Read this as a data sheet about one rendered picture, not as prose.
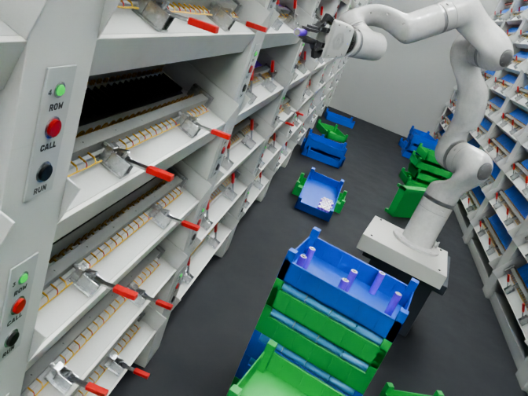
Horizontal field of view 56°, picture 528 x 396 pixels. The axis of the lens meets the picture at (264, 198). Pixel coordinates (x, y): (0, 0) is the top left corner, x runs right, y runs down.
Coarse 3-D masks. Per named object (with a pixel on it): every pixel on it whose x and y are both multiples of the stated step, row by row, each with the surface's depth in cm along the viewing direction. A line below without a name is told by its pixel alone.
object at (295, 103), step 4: (288, 92) 242; (288, 96) 243; (292, 96) 243; (292, 100) 243; (296, 100) 243; (288, 104) 243; (292, 104) 244; (296, 104) 243; (300, 104) 243; (292, 108) 242; (296, 108) 244; (280, 112) 222; (284, 112) 226; (292, 112) 236; (280, 116) 217; (284, 116) 221; (288, 116) 226; (284, 120) 216; (276, 124) 187; (280, 124) 207; (276, 128) 199; (272, 132) 188
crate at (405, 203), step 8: (400, 184) 313; (400, 192) 312; (408, 192) 311; (416, 192) 315; (400, 200) 311; (408, 200) 315; (416, 200) 320; (392, 208) 316; (400, 208) 315; (408, 208) 319; (392, 216) 316; (400, 216) 319; (408, 216) 324
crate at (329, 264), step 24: (312, 240) 134; (288, 264) 118; (312, 264) 131; (336, 264) 134; (360, 264) 131; (312, 288) 117; (336, 288) 114; (360, 288) 128; (384, 288) 130; (408, 288) 126; (360, 312) 113; (408, 312) 110; (384, 336) 112
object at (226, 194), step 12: (240, 168) 185; (228, 180) 180; (240, 180) 186; (252, 180) 185; (216, 192) 166; (228, 192) 169; (240, 192) 179; (216, 204) 160; (228, 204) 165; (204, 216) 144; (216, 216) 154; (204, 228) 144
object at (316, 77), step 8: (344, 8) 290; (336, 16) 293; (320, 72) 305; (312, 80) 307; (312, 96) 310; (304, 104) 313; (304, 112) 314; (304, 120) 324; (296, 136) 320; (288, 160) 336
